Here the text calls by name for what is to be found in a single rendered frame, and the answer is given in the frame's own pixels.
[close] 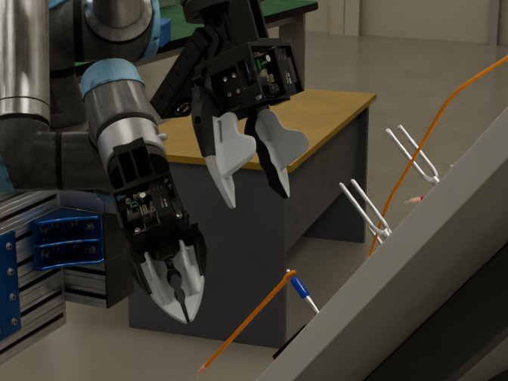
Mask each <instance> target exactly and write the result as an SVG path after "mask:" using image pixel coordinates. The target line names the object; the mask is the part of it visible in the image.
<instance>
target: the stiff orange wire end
mask: <svg viewBox="0 0 508 381"><path fill-rule="evenodd" d="M291 274H292V275H293V276H294V275H295V274H296V271H295V270H292V271H289V272H288V273H287V274H286V275H285V276H284V277H283V280H282V281H281V282H280V283H279V284H278V285H277V286H276V287H275V288H274V290H273V291H272V292H271V293H270V294H269V295H268V296H267V297H266V298H265V300H264V301H263V302H262V303H261V304H260V305H259V306H258V307H257V308H256V309H255V311H254V312H253V313H252V314H251V315H250V316H249V317H248V318H247V319H246V320H245V321H244V322H243V323H242V324H241V325H240V326H239V327H238V328H237V330H236V331H235V332H234V333H233V334H232V335H231V336H230V337H229V338H228V340H227V341H226V342H225V343H224V344H223V345H222V346H221V347H220V348H219V349H218V351H217V352H216V353H215V354H214V355H213V356H212V357H211V358H210V359H209V360H208V361H207V362H206V363H205V364H204V365H203V366H202V367H201V368H200V369H199V370H198V371H197V372H198V374H197V375H196V376H195V377H194V379H196V378H197V377H198V376H199V375H202V374H203V373H204V372H205V371H206V369H207V368H208V366H209V365H210V364H211V363H212V362H213V361H214V360H215V359H216V358H217V357H218V356H219V355H220V354H221V353H222V352H223V350H224V349H225V348H226V347H227V346H228V345H229V344H230V343H231V342H232V341H233V339H234V338H235V337H236V336H237V335H238V334H239V333H240V332H241V331H242V330H243V328H244V327H245V326H246V325H247V324H248V323H249V322H250V321H251V320H252V319H253V318H254V317H255V316H256V315H257V314H258V313H259V312H260V311H261V310H262V309H263V308H264V306H265V305H266V304H267V303H268V302H269V301H270V300H271V299H272V298H273V297H274V295H275V294H276V293H277V292H278V291H279V290H280V289H281V288H282V287H283V285H284V284H285V283H286V282H287V281H288V280H289V279H290V278H291V276H290V275H291Z"/></svg>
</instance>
